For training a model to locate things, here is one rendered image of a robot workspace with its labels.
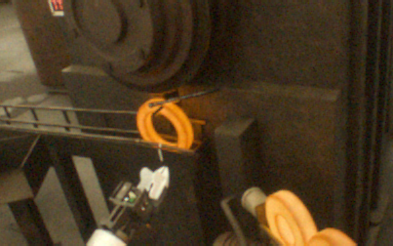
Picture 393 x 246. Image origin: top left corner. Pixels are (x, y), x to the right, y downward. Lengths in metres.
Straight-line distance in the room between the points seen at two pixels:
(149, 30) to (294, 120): 0.42
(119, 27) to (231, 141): 0.38
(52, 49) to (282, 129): 3.11
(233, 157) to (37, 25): 3.09
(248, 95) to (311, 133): 0.19
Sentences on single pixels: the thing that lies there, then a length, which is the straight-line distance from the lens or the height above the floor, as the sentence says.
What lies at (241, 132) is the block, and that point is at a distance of 1.02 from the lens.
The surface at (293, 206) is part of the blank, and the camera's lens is 0.81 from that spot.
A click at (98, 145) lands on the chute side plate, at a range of 1.39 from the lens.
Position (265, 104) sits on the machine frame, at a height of 0.84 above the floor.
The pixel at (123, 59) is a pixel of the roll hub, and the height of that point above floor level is 1.02.
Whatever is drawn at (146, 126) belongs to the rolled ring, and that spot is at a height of 0.75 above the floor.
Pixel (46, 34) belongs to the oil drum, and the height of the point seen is 0.50.
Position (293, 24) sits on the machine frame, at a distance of 1.00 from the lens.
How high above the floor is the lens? 1.31
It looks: 28 degrees down
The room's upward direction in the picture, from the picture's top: 10 degrees counter-clockwise
